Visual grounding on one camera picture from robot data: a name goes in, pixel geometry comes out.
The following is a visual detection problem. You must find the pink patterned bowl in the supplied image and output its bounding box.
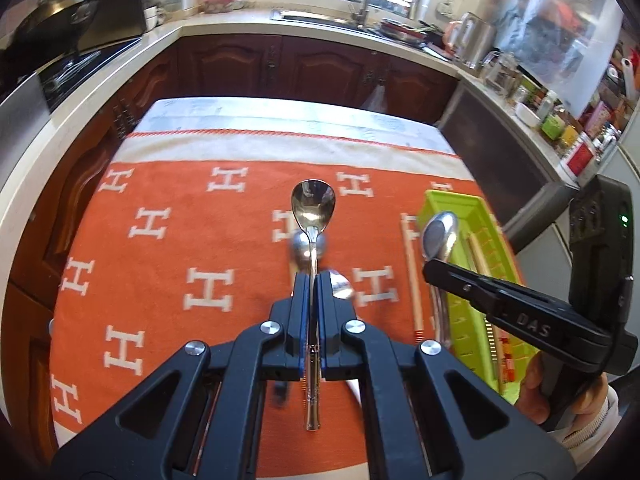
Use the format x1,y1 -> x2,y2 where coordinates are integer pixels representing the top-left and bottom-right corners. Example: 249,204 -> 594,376
202,0 -> 246,15

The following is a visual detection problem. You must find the glass pitcher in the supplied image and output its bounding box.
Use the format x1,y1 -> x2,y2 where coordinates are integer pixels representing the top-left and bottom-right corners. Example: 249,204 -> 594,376
480,50 -> 518,93

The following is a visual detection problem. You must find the black gas stove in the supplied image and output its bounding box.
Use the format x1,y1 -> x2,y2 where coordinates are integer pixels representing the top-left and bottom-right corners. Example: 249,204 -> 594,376
40,40 -> 143,111

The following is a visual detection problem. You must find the stainless steel sink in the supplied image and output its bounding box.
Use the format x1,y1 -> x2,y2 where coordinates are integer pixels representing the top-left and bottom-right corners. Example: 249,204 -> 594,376
271,8 -> 371,28

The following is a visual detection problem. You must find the orange printed blanket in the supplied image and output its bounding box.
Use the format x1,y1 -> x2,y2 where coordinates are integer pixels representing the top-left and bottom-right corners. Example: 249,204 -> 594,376
50,130 -> 526,480

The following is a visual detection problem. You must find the green label oil bottle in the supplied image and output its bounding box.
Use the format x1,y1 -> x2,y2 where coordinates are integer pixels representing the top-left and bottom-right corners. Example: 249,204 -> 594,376
542,105 -> 568,141

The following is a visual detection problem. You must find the stainless steel spoon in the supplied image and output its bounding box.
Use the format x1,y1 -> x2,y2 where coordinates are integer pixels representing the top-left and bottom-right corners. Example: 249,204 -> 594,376
291,178 -> 337,432
287,230 -> 331,276
327,270 -> 356,303
421,211 -> 460,348

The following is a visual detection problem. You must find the white kitchen countertop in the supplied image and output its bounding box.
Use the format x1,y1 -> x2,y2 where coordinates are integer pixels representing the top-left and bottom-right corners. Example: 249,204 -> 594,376
0,7 -> 601,281

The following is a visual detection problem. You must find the person's right forearm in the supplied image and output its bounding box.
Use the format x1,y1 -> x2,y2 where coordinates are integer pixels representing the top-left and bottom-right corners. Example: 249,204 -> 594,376
545,387 -> 623,480

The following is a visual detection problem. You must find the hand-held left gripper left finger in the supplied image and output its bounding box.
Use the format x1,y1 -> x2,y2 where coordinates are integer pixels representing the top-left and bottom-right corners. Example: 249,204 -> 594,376
52,270 -> 313,480

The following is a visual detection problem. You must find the stainless steel stove shield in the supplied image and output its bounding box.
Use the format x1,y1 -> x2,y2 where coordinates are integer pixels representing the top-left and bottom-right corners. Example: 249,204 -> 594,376
80,0 -> 146,51

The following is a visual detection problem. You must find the light blue table cover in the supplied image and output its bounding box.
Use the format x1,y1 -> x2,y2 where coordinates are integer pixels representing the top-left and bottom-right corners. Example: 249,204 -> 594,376
127,97 -> 458,156

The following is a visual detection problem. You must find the red and white container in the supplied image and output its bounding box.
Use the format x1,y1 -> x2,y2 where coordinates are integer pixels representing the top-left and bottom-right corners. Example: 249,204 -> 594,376
565,132 -> 598,181

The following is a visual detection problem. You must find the green plastic tray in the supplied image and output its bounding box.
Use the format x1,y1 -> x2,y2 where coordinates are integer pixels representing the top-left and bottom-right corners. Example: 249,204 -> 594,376
417,189 -> 531,401

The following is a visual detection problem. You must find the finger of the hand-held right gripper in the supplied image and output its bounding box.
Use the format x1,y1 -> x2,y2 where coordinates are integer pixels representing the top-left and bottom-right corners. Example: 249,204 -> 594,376
422,258 -> 506,311

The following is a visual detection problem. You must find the hanging plastic bag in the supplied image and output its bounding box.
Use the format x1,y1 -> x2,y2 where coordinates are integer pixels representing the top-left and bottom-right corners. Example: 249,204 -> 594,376
360,82 -> 388,113

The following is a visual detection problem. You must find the red-tipped wooden chopstick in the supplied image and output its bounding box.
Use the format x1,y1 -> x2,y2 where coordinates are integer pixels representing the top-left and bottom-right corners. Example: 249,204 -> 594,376
400,212 -> 427,343

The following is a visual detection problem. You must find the white bowl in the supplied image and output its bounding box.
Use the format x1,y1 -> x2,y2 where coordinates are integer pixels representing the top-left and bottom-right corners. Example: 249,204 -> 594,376
515,102 -> 543,128

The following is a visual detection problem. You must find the person's right hand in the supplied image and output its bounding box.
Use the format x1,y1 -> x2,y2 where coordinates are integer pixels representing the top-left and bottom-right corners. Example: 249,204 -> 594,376
515,352 -> 616,433

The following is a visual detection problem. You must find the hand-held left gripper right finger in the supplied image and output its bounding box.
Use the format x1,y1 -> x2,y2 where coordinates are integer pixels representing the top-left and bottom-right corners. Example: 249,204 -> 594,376
316,269 -> 578,480

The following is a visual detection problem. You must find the stainless steel kettle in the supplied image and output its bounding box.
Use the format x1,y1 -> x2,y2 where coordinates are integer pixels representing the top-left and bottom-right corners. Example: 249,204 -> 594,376
445,12 -> 496,68

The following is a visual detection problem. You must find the steel wok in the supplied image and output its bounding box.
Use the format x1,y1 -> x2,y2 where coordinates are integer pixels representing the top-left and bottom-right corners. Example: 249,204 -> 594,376
10,0 -> 101,56

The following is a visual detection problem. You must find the stainless steel cabinet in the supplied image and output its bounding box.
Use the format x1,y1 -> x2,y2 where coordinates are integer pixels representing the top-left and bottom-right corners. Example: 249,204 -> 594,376
437,80 -> 571,251

